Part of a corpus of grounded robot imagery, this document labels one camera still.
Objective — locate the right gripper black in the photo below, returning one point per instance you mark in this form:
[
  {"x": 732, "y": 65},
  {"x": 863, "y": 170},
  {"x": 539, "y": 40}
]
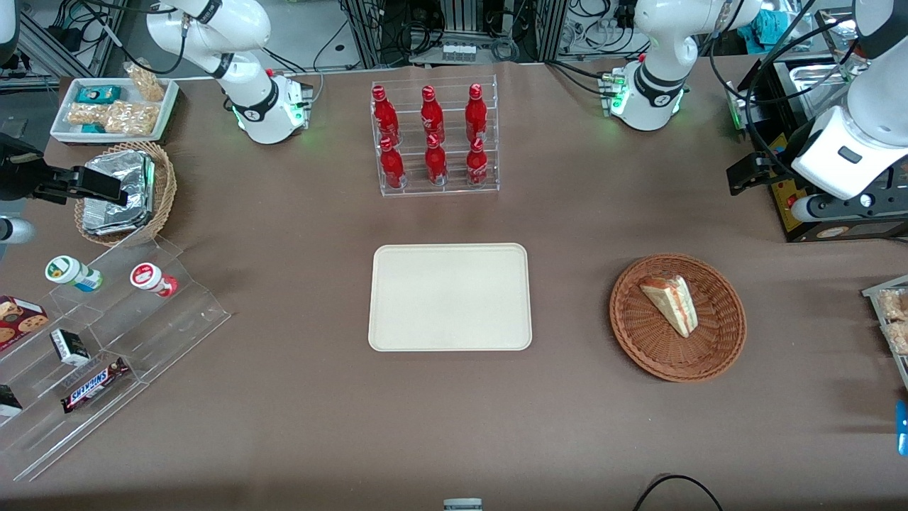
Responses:
[{"x": 20, "y": 179}]

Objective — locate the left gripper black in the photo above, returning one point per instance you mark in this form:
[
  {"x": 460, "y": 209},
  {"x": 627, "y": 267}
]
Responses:
[{"x": 772, "y": 169}]

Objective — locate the triangular sandwich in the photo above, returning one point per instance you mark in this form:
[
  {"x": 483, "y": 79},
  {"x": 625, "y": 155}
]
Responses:
[{"x": 674, "y": 305}]

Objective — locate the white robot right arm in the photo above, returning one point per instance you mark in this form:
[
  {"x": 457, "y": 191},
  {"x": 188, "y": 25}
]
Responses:
[{"x": 248, "y": 99}]

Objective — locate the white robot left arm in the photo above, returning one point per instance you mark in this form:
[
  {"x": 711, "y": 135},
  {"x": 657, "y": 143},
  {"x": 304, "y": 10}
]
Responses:
[{"x": 869, "y": 121}]

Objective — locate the foil wrapped sandwich stack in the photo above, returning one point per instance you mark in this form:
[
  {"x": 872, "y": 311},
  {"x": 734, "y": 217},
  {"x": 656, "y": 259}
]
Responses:
[{"x": 124, "y": 174}]

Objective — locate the white rectangular snack tray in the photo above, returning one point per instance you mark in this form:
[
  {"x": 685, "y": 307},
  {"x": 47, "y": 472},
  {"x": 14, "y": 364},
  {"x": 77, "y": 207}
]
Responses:
[{"x": 64, "y": 124}]

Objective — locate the light brown wicker basket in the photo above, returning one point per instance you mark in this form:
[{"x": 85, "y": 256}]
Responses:
[{"x": 164, "y": 188}]

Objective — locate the metal snack tray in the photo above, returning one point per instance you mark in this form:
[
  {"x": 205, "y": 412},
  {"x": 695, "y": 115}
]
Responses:
[{"x": 876, "y": 289}]

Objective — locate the round brown wicker basket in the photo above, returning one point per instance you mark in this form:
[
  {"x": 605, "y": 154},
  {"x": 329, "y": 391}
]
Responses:
[{"x": 642, "y": 333}]

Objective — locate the beige rectangular tray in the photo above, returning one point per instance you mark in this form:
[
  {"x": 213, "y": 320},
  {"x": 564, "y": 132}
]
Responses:
[{"x": 450, "y": 298}]

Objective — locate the small teal snack pack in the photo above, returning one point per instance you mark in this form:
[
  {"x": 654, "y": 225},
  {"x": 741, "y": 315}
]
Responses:
[{"x": 93, "y": 128}]

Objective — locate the clear rice cracker bag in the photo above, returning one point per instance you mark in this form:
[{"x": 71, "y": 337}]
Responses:
[
  {"x": 147, "y": 84},
  {"x": 133, "y": 118},
  {"x": 86, "y": 114}
]

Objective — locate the green cap yogurt bottle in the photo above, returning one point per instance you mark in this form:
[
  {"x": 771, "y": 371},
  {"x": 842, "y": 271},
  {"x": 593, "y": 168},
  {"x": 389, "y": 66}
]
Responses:
[{"x": 71, "y": 272}]

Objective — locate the teal snack box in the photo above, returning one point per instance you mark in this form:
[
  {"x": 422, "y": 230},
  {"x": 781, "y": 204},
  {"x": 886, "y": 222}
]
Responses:
[{"x": 99, "y": 94}]

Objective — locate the steel pan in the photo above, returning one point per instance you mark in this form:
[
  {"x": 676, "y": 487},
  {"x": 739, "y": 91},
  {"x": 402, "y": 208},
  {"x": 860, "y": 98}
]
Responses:
[{"x": 823, "y": 81}]

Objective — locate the red cap yogurt bottle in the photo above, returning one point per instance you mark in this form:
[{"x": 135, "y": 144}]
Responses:
[{"x": 150, "y": 278}]

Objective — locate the black food warmer appliance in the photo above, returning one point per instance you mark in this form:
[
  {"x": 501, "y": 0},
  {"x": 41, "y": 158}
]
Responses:
[{"x": 851, "y": 231}]

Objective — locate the teal cloth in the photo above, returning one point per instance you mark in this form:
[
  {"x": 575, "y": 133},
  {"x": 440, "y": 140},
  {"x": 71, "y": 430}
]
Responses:
[{"x": 770, "y": 28}]

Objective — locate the red cookie box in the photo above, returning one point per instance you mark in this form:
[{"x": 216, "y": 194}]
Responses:
[{"x": 18, "y": 321}]

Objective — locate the small black white box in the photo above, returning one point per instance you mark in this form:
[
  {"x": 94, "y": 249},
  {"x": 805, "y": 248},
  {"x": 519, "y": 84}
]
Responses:
[{"x": 69, "y": 347}]

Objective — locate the clear acrylic stepped display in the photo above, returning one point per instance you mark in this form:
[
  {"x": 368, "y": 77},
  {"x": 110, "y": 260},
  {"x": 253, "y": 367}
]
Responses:
[{"x": 163, "y": 333}]

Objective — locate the clear snack bag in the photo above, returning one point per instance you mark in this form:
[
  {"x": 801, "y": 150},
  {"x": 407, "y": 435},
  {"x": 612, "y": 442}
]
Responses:
[
  {"x": 899, "y": 337},
  {"x": 895, "y": 305}
]

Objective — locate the snickers chocolate bar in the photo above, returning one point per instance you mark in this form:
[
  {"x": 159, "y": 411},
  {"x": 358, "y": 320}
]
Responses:
[{"x": 94, "y": 385}]

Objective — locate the black snack pack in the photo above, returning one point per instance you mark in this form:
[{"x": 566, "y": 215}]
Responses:
[{"x": 8, "y": 401}]

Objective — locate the clear acrylic bottle rack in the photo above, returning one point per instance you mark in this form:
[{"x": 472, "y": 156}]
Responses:
[{"x": 489, "y": 106}]

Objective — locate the red cola bottle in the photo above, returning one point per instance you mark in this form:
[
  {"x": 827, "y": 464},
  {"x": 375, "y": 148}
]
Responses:
[
  {"x": 432, "y": 117},
  {"x": 436, "y": 163},
  {"x": 386, "y": 117},
  {"x": 477, "y": 165},
  {"x": 476, "y": 115},
  {"x": 392, "y": 167}
]

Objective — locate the blue object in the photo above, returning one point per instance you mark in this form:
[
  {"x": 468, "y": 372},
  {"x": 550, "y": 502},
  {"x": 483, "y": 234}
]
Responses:
[{"x": 903, "y": 429}]

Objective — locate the white power strip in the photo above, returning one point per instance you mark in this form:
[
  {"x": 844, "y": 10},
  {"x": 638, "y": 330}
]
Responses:
[{"x": 459, "y": 52}]

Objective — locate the grey device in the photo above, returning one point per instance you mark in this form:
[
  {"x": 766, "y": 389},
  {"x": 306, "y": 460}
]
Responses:
[{"x": 462, "y": 505}]

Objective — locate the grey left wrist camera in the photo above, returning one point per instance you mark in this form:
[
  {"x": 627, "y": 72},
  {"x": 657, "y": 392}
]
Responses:
[{"x": 844, "y": 207}]

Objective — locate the aluminium frame rack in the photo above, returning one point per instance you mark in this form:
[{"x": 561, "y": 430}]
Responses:
[{"x": 546, "y": 28}]

